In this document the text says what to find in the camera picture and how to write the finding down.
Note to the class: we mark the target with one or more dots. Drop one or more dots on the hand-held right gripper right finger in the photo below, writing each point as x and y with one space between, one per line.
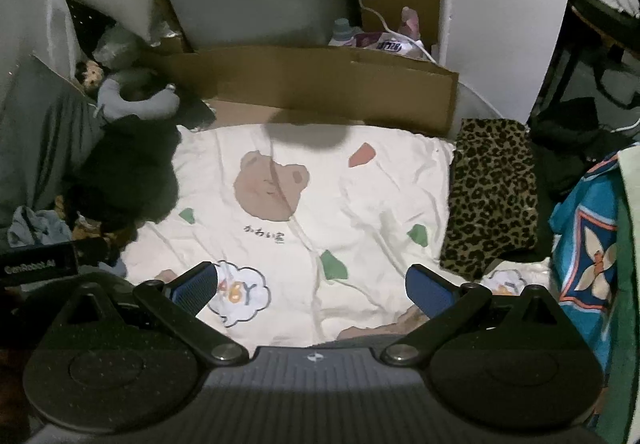
430 291

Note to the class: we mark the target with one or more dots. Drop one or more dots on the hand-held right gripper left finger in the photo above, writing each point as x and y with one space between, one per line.
192 289

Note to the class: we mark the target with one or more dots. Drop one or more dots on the leopard print garment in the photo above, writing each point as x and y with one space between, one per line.
490 194

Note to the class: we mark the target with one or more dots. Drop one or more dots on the black clothes pile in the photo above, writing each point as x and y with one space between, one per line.
575 139

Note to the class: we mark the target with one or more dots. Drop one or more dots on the blue denim garment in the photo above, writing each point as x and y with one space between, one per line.
35 224

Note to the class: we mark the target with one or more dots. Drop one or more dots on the dark grey cloth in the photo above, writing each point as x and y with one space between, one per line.
40 139

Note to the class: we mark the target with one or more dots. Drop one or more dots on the white cartoon print bedsheet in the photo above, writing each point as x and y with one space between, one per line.
310 204

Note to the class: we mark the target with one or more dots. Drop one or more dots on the teal patterned cloth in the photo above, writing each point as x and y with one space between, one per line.
585 234

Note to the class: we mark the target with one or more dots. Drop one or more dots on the grey neck pillow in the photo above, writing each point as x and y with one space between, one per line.
150 107

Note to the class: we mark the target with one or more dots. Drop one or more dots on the small brown doll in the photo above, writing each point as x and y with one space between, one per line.
89 73

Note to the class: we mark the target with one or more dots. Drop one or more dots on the brown cardboard sheet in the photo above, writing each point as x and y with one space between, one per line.
300 79

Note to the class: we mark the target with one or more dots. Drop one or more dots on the printed plastic packet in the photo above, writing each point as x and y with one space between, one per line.
387 44

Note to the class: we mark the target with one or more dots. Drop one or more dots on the plastic bottle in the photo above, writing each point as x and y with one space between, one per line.
342 32

